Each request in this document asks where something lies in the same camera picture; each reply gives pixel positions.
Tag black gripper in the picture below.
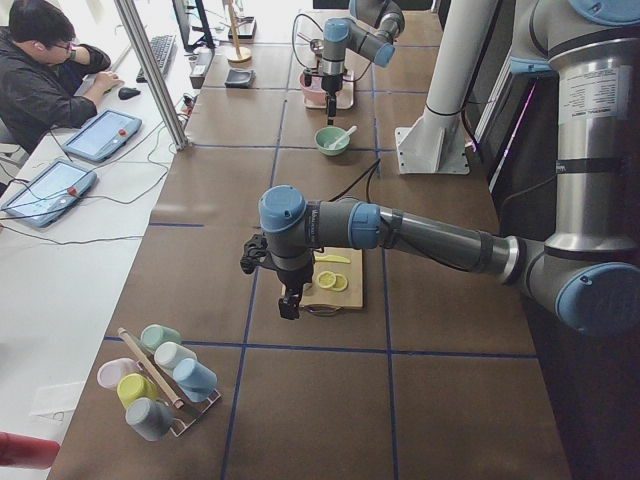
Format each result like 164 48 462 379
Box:
240 234 314 320
302 68 342 125

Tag white plastic spoon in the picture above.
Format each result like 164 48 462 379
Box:
325 125 358 150

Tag metal ice scoop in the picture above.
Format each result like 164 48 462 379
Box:
297 32 324 57

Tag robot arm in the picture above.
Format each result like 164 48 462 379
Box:
240 1 639 336
270 1 405 319

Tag pink bowl of ice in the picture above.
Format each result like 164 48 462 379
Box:
299 72 326 108

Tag green bowl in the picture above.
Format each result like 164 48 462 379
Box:
314 126 350 156

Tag beige tray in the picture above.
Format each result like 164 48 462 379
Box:
336 70 354 110

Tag bamboo cutting board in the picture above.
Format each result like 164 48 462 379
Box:
300 247 364 309

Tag lemon slice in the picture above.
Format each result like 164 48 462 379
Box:
316 271 337 289
330 273 349 292

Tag yellow plastic knife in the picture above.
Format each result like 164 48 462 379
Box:
314 254 352 264

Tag grey folded cloth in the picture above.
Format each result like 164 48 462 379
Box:
224 68 255 89

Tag wooden stand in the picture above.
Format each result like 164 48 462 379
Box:
225 0 252 64

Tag black framed box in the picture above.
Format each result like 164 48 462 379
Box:
236 17 257 40

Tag blue cup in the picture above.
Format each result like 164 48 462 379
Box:
172 358 218 402

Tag white cup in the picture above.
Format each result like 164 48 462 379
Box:
154 341 197 375

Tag green cup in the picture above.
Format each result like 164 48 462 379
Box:
140 324 182 354

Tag black keyboard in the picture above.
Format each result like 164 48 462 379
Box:
150 35 176 77

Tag yellow cup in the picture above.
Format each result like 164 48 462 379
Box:
116 373 158 409

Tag grey cup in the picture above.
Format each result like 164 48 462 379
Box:
125 397 174 441

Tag pink cup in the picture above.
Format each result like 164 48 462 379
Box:
96 357 140 390

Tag black computer mouse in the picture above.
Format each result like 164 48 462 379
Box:
118 87 141 100

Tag far teach pendant tablet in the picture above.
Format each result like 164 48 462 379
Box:
61 109 142 163

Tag teach pendant tablet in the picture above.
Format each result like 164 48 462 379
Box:
1 158 98 228
61 109 142 163

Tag near teach pendant tablet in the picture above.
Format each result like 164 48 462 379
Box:
1 158 98 228

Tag seated person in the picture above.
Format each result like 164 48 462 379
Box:
1 1 121 154

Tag red object at edge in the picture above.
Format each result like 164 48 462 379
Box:
1 432 60 469

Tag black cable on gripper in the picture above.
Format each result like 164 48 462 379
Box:
329 158 384 204

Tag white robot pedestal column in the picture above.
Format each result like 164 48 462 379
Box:
395 0 498 175

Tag wire cup rack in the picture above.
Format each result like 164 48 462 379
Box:
117 328 222 440

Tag aluminium frame post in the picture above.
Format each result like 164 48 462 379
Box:
114 0 189 151

